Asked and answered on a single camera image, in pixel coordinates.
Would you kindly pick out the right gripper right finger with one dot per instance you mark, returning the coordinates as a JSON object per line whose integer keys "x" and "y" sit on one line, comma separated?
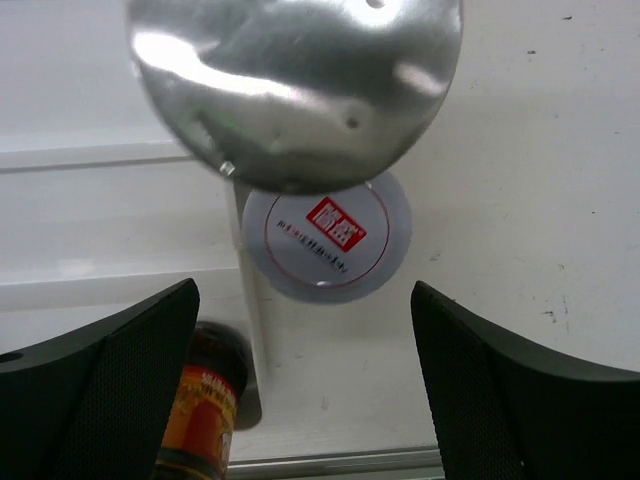
{"x": 505, "y": 407}

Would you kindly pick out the right silver-lid shaker bottle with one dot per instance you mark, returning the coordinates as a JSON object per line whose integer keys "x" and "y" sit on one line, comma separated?
{"x": 296, "y": 97}

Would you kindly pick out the white plastic organizer tray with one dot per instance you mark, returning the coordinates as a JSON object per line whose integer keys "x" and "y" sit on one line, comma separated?
{"x": 80, "y": 242}

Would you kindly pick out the red-lid sauce jar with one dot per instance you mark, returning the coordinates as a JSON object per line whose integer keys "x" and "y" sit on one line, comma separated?
{"x": 198, "y": 436}

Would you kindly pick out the front aluminium rail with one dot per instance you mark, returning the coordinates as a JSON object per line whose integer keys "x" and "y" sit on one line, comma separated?
{"x": 408, "y": 463}

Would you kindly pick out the right white-lid small jar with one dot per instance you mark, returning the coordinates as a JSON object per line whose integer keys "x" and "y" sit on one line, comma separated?
{"x": 330, "y": 248}

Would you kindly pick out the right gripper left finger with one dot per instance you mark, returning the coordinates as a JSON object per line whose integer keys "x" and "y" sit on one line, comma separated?
{"x": 93, "y": 403}

